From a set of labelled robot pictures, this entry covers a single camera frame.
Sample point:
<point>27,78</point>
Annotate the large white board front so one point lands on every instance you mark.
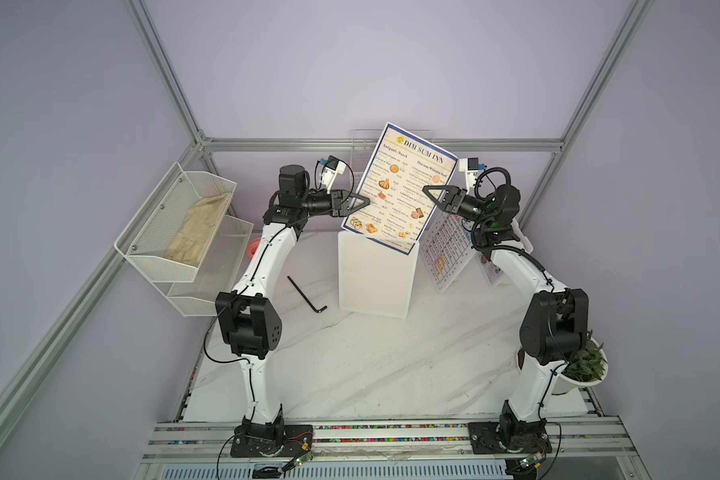
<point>447,252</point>

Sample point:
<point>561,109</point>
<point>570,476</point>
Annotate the narrow white rack box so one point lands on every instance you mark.
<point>522,241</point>

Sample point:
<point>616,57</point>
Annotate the beige cloth in shelf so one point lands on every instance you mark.
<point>190,243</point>

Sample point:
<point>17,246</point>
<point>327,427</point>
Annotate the white wire wall basket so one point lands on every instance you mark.
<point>362,145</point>

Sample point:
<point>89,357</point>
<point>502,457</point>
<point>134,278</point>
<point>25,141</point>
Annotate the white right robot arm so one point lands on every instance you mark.
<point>555,325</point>

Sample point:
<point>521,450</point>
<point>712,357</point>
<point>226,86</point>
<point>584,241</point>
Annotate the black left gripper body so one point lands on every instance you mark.
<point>322,204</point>

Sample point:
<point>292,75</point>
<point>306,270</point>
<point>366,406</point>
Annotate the large white board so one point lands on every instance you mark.
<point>447,252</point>
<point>374,278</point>

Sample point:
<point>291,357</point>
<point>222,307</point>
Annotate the black allen key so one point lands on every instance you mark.
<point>303,295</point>

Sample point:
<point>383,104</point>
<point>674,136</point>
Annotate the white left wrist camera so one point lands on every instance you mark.
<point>330,169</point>

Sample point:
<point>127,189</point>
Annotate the pink plastic cup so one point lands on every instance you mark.
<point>252,247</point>

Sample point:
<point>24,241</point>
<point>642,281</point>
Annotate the upper white mesh shelf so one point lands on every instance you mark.
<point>150,240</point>

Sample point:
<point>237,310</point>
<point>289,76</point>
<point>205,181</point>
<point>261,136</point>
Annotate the white mesh shelf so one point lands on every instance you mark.
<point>217,273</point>
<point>150,240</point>

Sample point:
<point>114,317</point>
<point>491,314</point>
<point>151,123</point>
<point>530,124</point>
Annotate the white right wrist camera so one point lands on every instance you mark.
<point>471,168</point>

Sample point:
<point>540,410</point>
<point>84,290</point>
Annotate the potted green plant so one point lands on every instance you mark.
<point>585,366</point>

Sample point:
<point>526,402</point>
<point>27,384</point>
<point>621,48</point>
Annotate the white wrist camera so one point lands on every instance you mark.
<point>330,169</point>
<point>471,168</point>

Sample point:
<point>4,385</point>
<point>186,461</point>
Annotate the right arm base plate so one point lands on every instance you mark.
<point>513,438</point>

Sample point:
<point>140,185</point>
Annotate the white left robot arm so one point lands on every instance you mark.
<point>247,319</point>

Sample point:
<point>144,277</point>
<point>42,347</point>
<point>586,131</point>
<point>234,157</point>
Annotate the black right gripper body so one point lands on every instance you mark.
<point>469,208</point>

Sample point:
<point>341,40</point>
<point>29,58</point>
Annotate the aluminium front rail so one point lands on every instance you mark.
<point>587,436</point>

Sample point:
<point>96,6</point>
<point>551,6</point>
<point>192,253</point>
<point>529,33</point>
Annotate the lower white mesh shelf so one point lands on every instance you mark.
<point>217,273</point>

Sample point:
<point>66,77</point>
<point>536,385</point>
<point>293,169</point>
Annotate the small special menu flyer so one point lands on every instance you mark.
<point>491,272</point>

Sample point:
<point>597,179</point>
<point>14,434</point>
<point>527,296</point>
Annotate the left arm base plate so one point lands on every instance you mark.
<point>275,439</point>

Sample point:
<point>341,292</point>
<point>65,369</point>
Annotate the large dim sum menu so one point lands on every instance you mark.
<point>401,165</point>

